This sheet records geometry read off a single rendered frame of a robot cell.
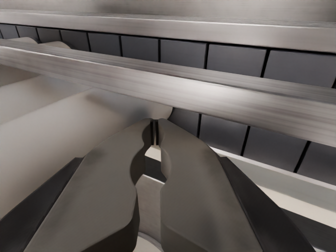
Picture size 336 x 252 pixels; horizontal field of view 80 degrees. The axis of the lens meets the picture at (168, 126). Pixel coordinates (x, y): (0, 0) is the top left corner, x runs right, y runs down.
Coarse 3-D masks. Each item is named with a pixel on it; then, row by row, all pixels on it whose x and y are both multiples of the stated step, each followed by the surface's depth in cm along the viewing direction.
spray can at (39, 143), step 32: (96, 96) 12; (128, 96) 13; (0, 128) 9; (32, 128) 9; (64, 128) 9; (96, 128) 10; (0, 160) 7; (32, 160) 8; (64, 160) 9; (0, 192) 7
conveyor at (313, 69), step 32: (0, 32) 25; (32, 32) 22; (64, 32) 20; (96, 32) 18; (192, 64) 15; (224, 64) 14; (256, 64) 13; (288, 64) 12; (320, 64) 11; (192, 128) 18; (224, 128) 16; (256, 128) 15; (256, 160) 16; (288, 160) 15; (320, 160) 14
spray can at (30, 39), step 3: (27, 36) 22; (30, 36) 22; (9, 39) 20; (12, 39) 21; (15, 39) 21; (18, 39) 21; (21, 39) 21; (24, 39) 21; (27, 39) 21; (30, 39) 22; (33, 39) 22; (36, 39) 22; (30, 42) 21; (33, 42) 21; (36, 42) 22; (39, 42) 22
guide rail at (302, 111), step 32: (32, 64) 10; (64, 64) 9; (96, 64) 8; (128, 64) 8; (160, 64) 8; (160, 96) 7; (192, 96) 7; (224, 96) 6; (256, 96) 6; (288, 96) 5; (320, 96) 5; (288, 128) 6; (320, 128) 5
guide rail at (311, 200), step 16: (160, 160) 16; (240, 160) 15; (256, 176) 13; (272, 176) 13; (288, 176) 13; (272, 192) 12; (288, 192) 12; (304, 192) 12; (320, 192) 12; (288, 208) 12; (304, 208) 12; (320, 208) 11
